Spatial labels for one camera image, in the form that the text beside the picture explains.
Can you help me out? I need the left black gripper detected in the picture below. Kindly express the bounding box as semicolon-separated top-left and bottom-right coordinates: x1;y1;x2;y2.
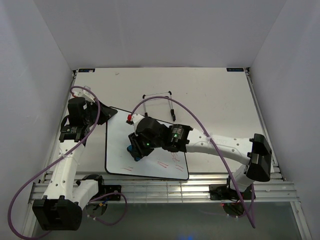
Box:
84;98;117;127

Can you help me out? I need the blue whiteboard eraser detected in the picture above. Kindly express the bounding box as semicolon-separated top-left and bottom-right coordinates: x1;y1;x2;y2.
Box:
126;145;141;162

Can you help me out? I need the white whiteboard black frame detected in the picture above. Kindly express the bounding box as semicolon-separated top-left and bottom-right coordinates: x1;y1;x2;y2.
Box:
105;108;189;181

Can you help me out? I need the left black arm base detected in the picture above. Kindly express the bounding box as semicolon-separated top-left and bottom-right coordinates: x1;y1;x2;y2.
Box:
71;174;122;208

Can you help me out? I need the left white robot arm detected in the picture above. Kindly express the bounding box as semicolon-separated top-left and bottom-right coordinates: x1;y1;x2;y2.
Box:
32;97;118;231

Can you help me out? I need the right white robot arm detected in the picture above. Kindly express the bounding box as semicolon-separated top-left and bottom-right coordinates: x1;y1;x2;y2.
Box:
126;114;272;199

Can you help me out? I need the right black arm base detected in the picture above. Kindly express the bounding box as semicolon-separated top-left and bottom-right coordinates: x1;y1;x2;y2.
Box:
209;177;256;202

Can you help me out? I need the left blue corner label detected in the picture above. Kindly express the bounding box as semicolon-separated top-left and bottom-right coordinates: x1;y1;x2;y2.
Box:
77;68;96;73

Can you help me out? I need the blue corner label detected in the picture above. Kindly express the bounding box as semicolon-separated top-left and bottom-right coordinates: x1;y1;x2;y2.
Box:
77;68;96;73
226;67;245;73

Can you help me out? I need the right blue corner label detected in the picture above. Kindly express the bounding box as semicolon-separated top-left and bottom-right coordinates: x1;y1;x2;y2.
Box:
226;67;245;73

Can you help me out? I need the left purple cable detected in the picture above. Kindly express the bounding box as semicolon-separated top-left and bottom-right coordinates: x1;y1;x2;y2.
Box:
7;85;128;238

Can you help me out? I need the purple cable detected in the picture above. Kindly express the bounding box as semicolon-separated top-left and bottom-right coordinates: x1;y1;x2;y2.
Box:
7;85;128;238
130;96;257;229

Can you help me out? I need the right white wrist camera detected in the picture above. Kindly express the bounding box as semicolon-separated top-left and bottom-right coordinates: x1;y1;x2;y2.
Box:
126;113;144;133

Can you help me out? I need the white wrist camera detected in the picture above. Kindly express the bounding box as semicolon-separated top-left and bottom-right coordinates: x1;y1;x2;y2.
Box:
126;113;144;133
69;86;96;103

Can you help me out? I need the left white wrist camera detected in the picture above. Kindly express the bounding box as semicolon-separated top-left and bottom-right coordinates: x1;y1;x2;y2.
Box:
69;86;96;103

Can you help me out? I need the aluminium rail frame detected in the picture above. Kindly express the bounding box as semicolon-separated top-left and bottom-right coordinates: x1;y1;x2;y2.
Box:
27;67;301;205

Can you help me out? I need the black wire whiteboard stand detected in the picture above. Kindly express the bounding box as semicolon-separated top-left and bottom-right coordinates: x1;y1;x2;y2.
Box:
141;90;177;122

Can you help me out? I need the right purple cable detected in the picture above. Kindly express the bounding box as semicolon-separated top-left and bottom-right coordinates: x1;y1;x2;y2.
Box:
130;96;257;229

